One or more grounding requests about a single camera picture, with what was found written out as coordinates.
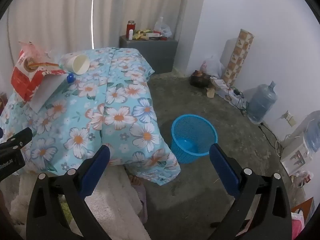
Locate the blue floral cloth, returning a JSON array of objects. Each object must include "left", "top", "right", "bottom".
[{"left": 0, "top": 47, "right": 181, "bottom": 187}]

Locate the wall socket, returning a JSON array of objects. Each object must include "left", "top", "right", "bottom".
[{"left": 280, "top": 111, "right": 297, "bottom": 127}]

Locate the pink bag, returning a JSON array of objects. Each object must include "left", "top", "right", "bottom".
[{"left": 291, "top": 212, "right": 305, "bottom": 240}]

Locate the blue water jug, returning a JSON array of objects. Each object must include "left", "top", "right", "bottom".
[
  {"left": 304, "top": 110, "right": 320, "bottom": 153},
  {"left": 247, "top": 81, "right": 278, "bottom": 124}
]

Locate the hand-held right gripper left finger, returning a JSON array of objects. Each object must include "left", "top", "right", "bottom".
[{"left": 26, "top": 144, "right": 118, "bottom": 240}]

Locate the black cable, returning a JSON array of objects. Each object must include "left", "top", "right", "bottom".
[{"left": 259, "top": 122, "right": 283, "bottom": 155}]

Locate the white curtain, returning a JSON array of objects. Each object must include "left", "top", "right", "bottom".
[{"left": 7, "top": 0, "right": 187, "bottom": 63}]

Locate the white paper cup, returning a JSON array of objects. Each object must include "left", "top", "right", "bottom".
[{"left": 65, "top": 54, "right": 90, "bottom": 75}]

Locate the purple slipper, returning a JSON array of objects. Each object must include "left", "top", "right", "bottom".
[{"left": 135, "top": 184, "right": 148, "bottom": 224}]

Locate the pile of yellow snack packets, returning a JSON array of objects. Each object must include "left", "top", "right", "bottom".
[{"left": 132, "top": 29, "right": 160, "bottom": 41}]

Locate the clear bottle with blue cap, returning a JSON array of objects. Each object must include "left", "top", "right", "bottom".
[{"left": 59, "top": 73, "right": 76, "bottom": 93}]

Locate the white water dispenser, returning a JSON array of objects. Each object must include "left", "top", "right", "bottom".
[{"left": 280, "top": 134, "right": 315, "bottom": 175}]

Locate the blue plastic wastebasket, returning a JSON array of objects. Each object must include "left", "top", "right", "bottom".
[{"left": 171, "top": 114, "right": 217, "bottom": 164}]

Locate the orange carton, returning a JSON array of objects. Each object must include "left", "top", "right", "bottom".
[{"left": 291, "top": 197, "right": 315, "bottom": 215}]

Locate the clear plastic bag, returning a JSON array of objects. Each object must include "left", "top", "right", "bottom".
[{"left": 154, "top": 17, "right": 172, "bottom": 37}]

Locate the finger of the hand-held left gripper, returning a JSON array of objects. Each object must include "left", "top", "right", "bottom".
[{"left": 0, "top": 127, "right": 33, "bottom": 153}]

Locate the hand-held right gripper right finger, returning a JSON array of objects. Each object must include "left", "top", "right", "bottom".
[{"left": 209, "top": 144, "right": 293, "bottom": 240}]

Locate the flat printed carton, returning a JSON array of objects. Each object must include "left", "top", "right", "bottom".
[{"left": 212, "top": 76, "right": 247, "bottom": 108}]

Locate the patterned wallpaper roll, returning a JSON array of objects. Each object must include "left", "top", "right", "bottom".
[{"left": 224, "top": 29, "right": 255, "bottom": 87}]

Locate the person's foot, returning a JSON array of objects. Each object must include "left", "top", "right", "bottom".
[{"left": 129, "top": 175, "right": 143, "bottom": 187}]

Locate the red and white paper bag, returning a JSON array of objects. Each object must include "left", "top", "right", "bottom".
[{"left": 10, "top": 62, "right": 68, "bottom": 113}]

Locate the green fuzzy cloth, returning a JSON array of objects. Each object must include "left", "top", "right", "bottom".
[{"left": 59, "top": 195, "right": 73, "bottom": 220}]

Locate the white plastic bag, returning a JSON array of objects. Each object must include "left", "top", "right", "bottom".
[{"left": 200, "top": 55, "right": 225, "bottom": 78}]

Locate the grey cabinet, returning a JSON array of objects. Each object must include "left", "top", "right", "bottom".
[{"left": 119, "top": 35, "right": 179, "bottom": 74}]

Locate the white fluffy cloth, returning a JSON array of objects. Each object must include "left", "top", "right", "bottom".
[{"left": 10, "top": 165, "right": 143, "bottom": 240}]

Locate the dark box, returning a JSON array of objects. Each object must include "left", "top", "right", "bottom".
[{"left": 190, "top": 69, "right": 213, "bottom": 88}]

